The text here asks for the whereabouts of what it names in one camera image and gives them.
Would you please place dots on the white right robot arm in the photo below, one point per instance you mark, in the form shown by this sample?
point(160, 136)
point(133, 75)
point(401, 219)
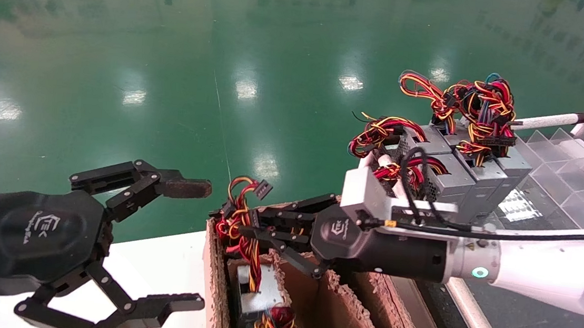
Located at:
point(541, 270)

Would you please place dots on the clear acrylic divider tray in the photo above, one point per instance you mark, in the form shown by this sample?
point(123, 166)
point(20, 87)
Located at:
point(561, 171)

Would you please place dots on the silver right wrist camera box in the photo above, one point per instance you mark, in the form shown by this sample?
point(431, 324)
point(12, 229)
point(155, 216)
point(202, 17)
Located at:
point(366, 191)

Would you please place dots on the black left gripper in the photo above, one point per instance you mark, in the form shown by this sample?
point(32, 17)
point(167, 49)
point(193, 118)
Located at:
point(37, 237)

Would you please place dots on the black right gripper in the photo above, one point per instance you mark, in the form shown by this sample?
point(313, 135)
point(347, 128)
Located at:
point(400, 255)

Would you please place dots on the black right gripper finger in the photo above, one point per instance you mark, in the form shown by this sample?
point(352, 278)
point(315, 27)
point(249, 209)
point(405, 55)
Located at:
point(184, 187)

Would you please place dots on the brown cardboard box with dividers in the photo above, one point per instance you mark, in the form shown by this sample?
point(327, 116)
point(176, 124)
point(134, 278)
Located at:
point(342, 316)

